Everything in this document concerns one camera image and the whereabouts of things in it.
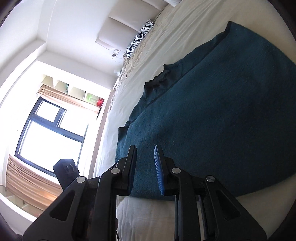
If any red box on shelf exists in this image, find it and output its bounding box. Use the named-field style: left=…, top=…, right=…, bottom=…
left=96, top=98, right=104, bottom=108

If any wall socket with charger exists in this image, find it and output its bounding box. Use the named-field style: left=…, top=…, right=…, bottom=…
left=111, top=49, right=120, bottom=60

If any black framed window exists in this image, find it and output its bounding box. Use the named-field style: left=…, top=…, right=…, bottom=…
left=15, top=97, right=88, bottom=176

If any zebra print pillow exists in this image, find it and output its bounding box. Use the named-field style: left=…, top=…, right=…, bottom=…
left=125, top=20, right=154, bottom=59

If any beige window curtain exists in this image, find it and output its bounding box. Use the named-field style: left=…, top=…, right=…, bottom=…
left=6, top=85, right=101, bottom=216

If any dark teal knit sweater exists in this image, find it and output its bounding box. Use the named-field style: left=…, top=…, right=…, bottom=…
left=116, top=22, right=295, bottom=200

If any beige bed cover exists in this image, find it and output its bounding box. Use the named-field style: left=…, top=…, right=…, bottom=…
left=95, top=1, right=295, bottom=240

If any beige padded headboard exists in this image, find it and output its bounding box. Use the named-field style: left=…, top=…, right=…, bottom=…
left=96, top=0, right=168, bottom=52

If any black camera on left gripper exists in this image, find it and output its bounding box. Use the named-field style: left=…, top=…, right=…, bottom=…
left=53, top=159, right=79, bottom=190

